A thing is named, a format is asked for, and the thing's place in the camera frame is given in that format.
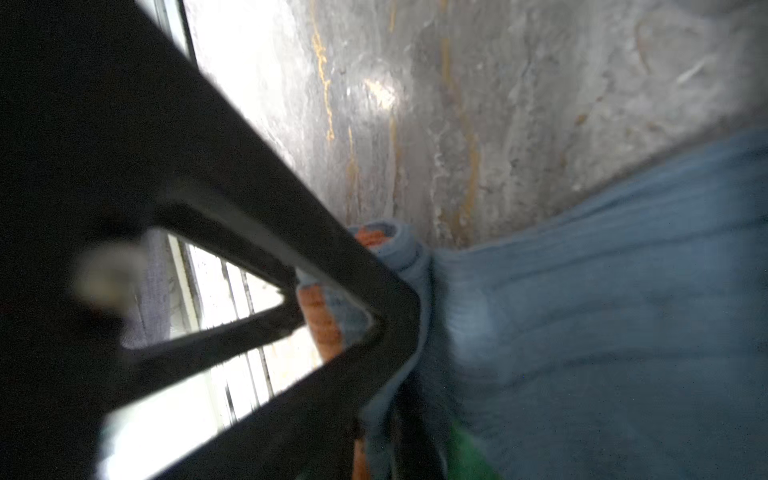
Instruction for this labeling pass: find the front aluminium rail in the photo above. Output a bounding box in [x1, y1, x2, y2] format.
[98, 0, 325, 480]

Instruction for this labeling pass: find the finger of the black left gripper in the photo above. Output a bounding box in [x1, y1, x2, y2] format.
[1, 1, 420, 479]

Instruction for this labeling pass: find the blue sock orange cuff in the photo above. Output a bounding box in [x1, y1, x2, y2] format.
[296, 128, 768, 480]

